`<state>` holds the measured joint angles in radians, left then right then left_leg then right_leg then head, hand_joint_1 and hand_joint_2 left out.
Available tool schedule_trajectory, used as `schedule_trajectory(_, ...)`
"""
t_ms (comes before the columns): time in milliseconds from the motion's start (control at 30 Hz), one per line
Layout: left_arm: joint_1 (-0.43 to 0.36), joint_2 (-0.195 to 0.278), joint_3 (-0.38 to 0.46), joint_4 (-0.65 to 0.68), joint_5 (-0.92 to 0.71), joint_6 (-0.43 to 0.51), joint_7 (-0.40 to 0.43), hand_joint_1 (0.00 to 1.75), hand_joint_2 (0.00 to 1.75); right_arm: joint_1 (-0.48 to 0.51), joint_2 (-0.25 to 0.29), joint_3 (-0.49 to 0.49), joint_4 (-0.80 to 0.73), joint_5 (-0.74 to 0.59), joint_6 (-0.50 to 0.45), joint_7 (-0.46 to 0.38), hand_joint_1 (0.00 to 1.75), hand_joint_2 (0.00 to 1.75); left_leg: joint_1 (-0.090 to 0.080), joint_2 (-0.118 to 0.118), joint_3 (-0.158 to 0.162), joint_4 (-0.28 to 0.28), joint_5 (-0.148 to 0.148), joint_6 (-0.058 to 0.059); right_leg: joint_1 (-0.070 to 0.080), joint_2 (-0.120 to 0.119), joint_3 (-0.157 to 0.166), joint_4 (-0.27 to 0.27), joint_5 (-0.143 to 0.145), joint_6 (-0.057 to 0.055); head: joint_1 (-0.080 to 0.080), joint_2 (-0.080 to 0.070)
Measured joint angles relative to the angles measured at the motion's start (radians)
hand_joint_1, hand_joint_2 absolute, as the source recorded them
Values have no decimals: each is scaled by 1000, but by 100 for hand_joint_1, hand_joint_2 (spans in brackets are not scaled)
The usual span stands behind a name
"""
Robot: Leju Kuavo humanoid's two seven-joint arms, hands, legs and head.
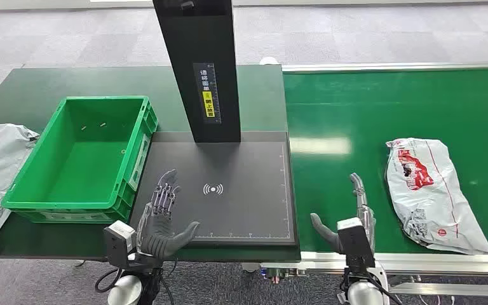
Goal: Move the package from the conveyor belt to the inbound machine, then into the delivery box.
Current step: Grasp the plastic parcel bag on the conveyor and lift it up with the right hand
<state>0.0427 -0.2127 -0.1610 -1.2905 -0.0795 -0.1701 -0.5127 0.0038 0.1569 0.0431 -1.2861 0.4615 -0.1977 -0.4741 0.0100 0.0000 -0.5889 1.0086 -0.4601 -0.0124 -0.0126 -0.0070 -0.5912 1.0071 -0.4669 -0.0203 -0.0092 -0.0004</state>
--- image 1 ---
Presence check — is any green plastic crate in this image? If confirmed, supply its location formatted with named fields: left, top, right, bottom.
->
left=1, top=95, right=159, bottom=224

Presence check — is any aluminium conveyor frame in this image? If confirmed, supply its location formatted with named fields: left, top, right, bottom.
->
left=243, top=60, right=488, bottom=305

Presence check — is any metal conveyor drive unit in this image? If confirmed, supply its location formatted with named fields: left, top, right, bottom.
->
left=262, top=265, right=308, bottom=283

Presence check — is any black yellow column label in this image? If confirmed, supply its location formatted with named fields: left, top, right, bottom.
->
left=193, top=62, right=222, bottom=125

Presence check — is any white plastic package red print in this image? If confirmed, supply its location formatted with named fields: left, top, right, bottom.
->
left=384, top=137, right=488, bottom=256

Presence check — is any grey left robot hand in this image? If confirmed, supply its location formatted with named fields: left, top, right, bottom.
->
left=135, top=169, right=201, bottom=259

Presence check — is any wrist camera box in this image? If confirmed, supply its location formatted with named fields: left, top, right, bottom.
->
left=102, top=220, right=138, bottom=269
left=336, top=217, right=377, bottom=275

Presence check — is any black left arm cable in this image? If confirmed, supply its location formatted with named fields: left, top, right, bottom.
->
left=94, top=268, right=123, bottom=295

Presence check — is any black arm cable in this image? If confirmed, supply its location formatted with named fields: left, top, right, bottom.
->
left=94, top=268, right=123, bottom=295
left=366, top=273, right=403, bottom=305

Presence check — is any green conveyor belt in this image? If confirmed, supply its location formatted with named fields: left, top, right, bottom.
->
left=283, top=67, right=488, bottom=256

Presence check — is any black scanner column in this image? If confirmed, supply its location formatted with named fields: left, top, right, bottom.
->
left=152, top=0, right=242, bottom=144

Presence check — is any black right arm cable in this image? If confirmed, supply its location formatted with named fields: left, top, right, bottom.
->
left=366, top=273, right=403, bottom=305

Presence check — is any black scanner base plate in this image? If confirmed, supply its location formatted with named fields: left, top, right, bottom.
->
left=129, top=131, right=301, bottom=248

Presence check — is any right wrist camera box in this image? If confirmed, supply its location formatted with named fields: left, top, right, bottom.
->
left=336, top=217, right=377, bottom=275

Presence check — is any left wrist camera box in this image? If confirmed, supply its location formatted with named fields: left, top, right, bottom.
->
left=102, top=220, right=138, bottom=269

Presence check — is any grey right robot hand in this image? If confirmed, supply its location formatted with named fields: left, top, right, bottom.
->
left=309, top=172, right=377, bottom=255

